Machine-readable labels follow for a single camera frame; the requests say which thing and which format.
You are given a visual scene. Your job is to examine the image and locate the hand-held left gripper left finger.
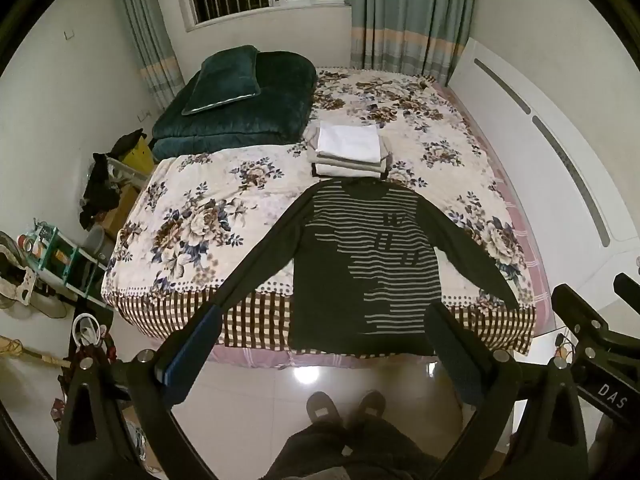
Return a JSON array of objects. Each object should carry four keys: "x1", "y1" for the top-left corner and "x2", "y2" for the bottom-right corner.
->
[{"x1": 55, "y1": 302, "x2": 226, "y2": 480}]

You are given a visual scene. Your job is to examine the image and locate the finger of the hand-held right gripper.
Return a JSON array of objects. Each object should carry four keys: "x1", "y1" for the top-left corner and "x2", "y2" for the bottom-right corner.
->
[
  {"x1": 550, "y1": 283, "x2": 613, "y2": 343},
  {"x1": 612, "y1": 272, "x2": 640, "y2": 308}
]

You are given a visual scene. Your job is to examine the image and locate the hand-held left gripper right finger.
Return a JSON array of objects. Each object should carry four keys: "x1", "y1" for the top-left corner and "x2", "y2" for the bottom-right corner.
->
[{"x1": 424, "y1": 301, "x2": 592, "y2": 480}]

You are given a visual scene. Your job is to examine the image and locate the dark striped sweater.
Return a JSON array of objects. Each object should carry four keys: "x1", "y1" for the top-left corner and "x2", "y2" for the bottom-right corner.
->
[{"x1": 212, "y1": 177, "x2": 521, "y2": 357}]

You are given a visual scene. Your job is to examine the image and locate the pile of dark clothes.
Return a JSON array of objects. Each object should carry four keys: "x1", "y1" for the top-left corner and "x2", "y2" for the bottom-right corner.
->
[{"x1": 79, "y1": 129, "x2": 147, "y2": 227}]

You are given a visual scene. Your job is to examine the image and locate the stack of folded clothes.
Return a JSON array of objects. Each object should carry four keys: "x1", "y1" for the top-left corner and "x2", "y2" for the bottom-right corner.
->
[{"x1": 304, "y1": 125, "x2": 392, "y2": 179}]

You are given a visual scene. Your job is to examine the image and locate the grey slipper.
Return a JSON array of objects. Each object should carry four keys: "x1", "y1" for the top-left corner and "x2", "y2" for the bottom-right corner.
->
[
  {"x1": 305, "y1": 392, "x2": 342, "y2": 430},
  {"x1": 349, "y1": 389, "x2": 387, "y2": 428}
]

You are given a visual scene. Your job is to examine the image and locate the white slippers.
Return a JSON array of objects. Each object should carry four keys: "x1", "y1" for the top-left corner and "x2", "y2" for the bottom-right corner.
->
[{"x1": 72, "y1": 312, "x2": 104, "y2": 349}]

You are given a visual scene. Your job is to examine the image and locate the floral bedsheet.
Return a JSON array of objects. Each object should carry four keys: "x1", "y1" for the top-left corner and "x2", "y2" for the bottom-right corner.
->
[{"x1": 100, "y1": 66, "x2": 537, "y2": 356}]

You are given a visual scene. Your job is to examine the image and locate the person's legs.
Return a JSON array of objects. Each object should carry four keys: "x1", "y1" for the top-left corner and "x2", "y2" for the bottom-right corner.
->
[{"x1": 264, "y1": 410, "x2": 453, "y2": 480}]

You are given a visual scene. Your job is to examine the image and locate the grey bucket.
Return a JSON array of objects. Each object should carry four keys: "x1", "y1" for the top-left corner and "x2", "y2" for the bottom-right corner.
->
[{"x1": 81, "y1": 225, "x2": 109, "y2": 257}]

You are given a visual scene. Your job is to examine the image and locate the green shelf rack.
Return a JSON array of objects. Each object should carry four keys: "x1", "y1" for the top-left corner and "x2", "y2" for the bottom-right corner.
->
[{"x1": 19, "y1": 219, "x2": 109, "y2": 307}]

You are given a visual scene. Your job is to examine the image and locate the wooden cabinet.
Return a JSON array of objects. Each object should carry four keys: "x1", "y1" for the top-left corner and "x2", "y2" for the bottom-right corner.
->
[{"x1": 99, "y1": 184, "x2": 142, "y2": 242}]

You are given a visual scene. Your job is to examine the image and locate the broom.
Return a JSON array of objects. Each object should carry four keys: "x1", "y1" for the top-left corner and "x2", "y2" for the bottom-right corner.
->
[{"x1": 0, "y1": 334, "x2": 72, "y2": 369}]

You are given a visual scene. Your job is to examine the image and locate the white bed headboard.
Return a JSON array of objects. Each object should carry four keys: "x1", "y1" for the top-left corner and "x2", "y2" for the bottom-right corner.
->
[{"x1": 446, "y1": 37, "x2": 640, "y2": 261}]

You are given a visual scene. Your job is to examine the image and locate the yellow box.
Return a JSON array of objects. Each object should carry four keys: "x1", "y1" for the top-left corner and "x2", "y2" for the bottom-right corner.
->
[{"x1": 122, "y1": 137, "x2": 154, "y2": 177}]

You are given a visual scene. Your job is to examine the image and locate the white folded garment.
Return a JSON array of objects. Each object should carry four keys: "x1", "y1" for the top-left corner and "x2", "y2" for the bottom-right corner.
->
[{"x1": 317, "y1": 121, "x2": 380, "y2": 164}]

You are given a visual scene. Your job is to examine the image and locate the green velvet quilt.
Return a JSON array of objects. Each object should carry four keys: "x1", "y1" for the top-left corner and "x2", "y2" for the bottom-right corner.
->
[{"x1": 151, "y1": 51, "x2": 317, "y2": 162}]

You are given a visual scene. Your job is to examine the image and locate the green velvet pillow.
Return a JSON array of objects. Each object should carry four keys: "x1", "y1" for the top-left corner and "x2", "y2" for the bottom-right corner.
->
[{"x1": 181, "y1": 45, "x2": 262, "y2": 116}]

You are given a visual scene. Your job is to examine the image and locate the green striped curtain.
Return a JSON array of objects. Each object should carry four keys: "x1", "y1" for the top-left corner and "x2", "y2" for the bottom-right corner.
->
[
  {"x1": 107, "y1": 0, "x2": 184, "y2": 113},
  {"x1": 350, "y1": 0, "x2": 478, "y2": 79}
]

